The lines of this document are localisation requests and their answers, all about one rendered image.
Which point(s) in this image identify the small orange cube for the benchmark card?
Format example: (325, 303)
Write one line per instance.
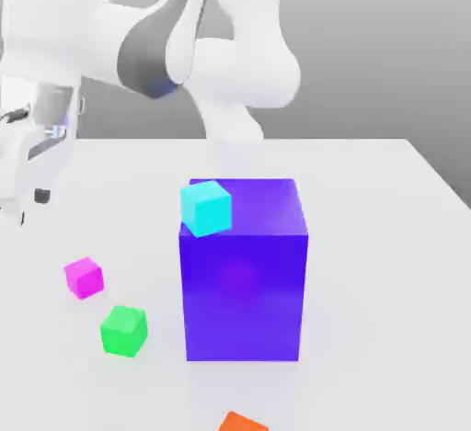
(243, 424)

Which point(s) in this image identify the large purple box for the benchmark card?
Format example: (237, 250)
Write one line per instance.
(243, 291)

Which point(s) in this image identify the small green cube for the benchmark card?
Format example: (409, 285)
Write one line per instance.
(124, 331)

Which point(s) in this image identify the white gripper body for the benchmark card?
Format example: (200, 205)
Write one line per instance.
(22, 173)

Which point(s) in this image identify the small magenta cube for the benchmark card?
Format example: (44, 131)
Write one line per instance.
(84, 278)

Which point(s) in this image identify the small cyan cube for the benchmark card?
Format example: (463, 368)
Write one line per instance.
(206, 208)

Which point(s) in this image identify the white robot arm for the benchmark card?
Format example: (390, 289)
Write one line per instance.
(235, 70)

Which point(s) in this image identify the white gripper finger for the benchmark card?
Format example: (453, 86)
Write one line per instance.
(42, 196)
(16, 212)

